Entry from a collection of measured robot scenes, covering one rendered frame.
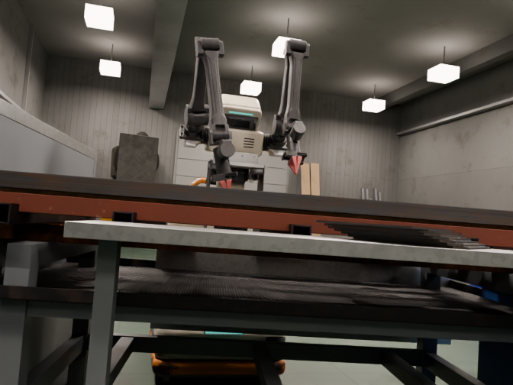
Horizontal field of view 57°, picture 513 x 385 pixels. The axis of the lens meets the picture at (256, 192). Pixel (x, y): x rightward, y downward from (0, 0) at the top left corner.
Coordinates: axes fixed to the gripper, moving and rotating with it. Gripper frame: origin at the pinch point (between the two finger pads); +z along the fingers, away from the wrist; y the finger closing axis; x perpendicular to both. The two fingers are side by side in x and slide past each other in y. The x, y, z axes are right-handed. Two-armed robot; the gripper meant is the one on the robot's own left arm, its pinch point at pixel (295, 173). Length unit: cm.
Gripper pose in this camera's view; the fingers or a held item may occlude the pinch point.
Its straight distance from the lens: 207.8
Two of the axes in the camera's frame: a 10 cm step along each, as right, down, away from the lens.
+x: -2.4, 4.9, 8.4
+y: 9.7, 0.9, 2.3
